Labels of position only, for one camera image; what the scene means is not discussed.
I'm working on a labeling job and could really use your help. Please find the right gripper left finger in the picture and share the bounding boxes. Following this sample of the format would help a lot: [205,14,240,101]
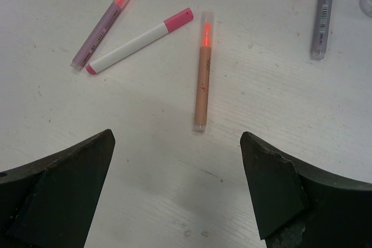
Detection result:
[1,129,115,247]

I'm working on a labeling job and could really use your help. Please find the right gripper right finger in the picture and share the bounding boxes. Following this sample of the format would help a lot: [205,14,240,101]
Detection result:
[240,132,371,247]

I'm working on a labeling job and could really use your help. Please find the pink capped marker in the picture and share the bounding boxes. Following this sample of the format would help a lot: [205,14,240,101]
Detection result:
[85,8,194,75]

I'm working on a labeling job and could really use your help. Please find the grey clear pen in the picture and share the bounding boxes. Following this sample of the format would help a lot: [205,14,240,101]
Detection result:
[310,0,333,60]

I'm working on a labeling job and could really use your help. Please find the blue spray bottle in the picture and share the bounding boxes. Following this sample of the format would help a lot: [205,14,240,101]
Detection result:
[359,0,372,17]

